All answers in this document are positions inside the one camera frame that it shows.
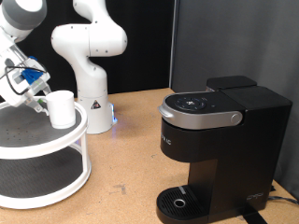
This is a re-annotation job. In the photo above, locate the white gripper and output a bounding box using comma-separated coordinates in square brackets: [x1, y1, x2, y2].
[0, 69, 52, 114]

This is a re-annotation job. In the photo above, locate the white mug green handle tag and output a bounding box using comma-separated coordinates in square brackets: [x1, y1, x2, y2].
[36, 90, 77, 130]

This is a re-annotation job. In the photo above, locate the black Keurig coffee machine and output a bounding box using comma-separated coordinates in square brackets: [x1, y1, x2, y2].
[156, 75, 293, 224]

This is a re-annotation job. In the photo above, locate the white two-tier turntable rack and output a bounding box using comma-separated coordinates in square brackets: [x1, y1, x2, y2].
[0, 95, 93, 210]

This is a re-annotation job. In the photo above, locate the clear water reservoir black lid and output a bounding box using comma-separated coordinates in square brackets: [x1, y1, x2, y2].
[206, 75, 258, 91]

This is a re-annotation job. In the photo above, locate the grey partition panel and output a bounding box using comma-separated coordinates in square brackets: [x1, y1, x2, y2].
[169, 0, 299, 200]

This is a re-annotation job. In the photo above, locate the black tape strip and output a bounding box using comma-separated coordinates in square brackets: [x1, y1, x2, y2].
[239, 209, 265, 224]

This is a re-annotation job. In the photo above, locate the blue cable clip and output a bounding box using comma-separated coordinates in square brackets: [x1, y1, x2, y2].
[21, 55, 43, 86]

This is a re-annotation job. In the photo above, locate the braided machine power cord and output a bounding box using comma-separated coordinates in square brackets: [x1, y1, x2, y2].
[268, 195, 299, 206]

